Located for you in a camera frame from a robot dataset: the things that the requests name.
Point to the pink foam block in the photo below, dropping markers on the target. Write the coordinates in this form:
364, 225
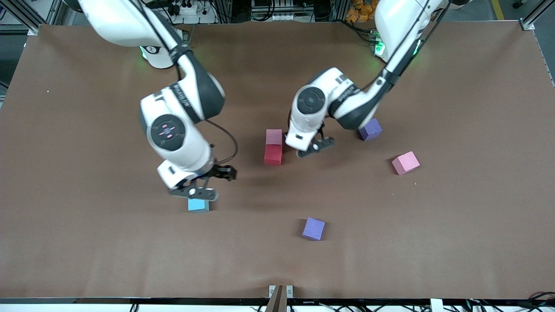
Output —
273, 137
405, 163

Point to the blue foam block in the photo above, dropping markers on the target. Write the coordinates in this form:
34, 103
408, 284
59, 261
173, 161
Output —
198, 206

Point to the small white box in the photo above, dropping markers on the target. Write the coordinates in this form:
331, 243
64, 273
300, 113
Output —
435, 305

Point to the aluminium frame rail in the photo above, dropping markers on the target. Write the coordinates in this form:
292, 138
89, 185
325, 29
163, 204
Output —
528, 24
21, 15

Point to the brown table cover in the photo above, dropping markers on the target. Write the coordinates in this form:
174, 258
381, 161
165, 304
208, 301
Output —
130, 242

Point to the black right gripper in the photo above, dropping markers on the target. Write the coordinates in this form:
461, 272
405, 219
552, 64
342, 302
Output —
221, 171

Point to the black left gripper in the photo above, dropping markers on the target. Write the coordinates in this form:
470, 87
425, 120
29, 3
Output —
319, 131

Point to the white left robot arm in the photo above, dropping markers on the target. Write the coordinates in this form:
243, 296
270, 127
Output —
299, 125

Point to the purple foam block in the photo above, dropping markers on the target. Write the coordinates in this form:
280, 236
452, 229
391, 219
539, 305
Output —
372, 131
313, 229

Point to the pile of orange items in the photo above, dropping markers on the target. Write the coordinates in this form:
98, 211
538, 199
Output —
360, 11

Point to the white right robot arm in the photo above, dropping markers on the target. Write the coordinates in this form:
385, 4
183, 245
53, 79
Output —
195, 147

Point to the white power strip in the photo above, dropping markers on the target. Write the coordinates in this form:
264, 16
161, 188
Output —
199, 18

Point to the red foam block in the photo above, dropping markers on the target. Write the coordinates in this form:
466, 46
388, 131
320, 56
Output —
273, 154

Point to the metal bracket with brown post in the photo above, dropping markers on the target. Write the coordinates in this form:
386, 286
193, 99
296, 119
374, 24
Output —
277, 303

